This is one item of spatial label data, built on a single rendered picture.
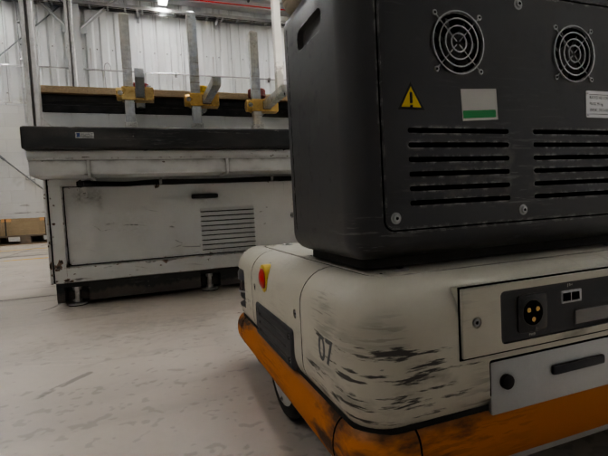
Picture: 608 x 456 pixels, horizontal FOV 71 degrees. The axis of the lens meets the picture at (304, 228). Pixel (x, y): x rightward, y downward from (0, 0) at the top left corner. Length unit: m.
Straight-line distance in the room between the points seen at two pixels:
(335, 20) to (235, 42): 9.19
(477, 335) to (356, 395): 0.15
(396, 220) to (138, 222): 1.60
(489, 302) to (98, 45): 9.25
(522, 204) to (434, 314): 0.25
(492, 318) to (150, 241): 1.68
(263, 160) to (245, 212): 0.31
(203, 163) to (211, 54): 7.82
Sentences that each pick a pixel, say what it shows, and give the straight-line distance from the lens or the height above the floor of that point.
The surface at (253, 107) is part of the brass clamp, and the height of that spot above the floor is 0.79.
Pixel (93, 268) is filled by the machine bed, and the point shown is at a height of 0.15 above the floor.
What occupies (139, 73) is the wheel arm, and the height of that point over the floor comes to 0.83.
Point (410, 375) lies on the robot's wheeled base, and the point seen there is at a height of 0.18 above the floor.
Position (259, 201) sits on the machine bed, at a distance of 2.10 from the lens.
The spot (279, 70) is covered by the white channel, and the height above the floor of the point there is 1.27.
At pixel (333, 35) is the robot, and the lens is 0.59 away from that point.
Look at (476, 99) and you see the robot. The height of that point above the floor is 0.50.
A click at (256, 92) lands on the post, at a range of 1.90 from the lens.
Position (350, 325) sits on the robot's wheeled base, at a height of 0.24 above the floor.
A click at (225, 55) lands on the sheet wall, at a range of 9.64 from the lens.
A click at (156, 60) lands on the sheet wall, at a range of 9.46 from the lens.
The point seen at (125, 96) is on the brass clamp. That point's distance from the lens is 1.83.
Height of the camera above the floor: 0.37
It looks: 3 degrees down
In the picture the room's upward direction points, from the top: 3 degrees counter-clockwise
